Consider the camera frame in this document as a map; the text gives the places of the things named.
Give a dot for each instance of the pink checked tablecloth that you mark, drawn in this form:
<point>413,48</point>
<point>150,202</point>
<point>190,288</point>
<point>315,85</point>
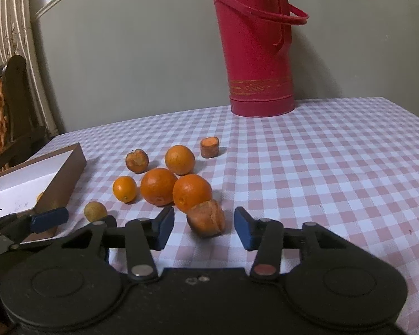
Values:
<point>317,167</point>

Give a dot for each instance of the brown cardboard box white inside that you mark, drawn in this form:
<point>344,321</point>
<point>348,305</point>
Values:
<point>21,181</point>

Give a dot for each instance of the orange carrot stub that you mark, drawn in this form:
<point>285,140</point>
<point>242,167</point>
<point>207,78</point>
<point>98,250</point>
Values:
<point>209,146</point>

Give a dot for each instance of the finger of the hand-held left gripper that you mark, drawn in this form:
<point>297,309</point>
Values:
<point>49,218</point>

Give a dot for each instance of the beige striped curtain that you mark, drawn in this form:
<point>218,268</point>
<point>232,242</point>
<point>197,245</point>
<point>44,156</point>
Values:
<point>21,42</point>

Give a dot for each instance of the small yellowish round fruit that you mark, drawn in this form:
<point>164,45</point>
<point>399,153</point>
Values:
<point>95,211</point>

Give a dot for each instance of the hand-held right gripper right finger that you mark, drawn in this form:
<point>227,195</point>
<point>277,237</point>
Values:
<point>242,228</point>

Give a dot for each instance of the small orange fruit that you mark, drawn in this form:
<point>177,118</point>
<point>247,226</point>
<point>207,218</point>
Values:
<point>40,197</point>

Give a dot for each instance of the brown dried orange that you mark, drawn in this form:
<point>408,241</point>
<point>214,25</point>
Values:
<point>137,160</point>

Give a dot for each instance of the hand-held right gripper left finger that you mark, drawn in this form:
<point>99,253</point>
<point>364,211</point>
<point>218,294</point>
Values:
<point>166,226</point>

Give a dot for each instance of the small orange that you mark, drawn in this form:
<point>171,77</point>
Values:
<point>125,189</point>

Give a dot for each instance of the red thermos flask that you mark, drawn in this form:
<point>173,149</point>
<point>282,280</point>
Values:
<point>258,59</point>

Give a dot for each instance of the brownish peeled orange piece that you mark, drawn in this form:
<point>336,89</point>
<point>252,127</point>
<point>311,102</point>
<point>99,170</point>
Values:
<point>206,218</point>

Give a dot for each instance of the wooden wicker chair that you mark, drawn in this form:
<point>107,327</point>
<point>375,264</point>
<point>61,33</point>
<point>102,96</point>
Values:
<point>0,111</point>

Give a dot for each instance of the large orange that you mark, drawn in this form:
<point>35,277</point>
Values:
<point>192,192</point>
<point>159,186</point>
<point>180,159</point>

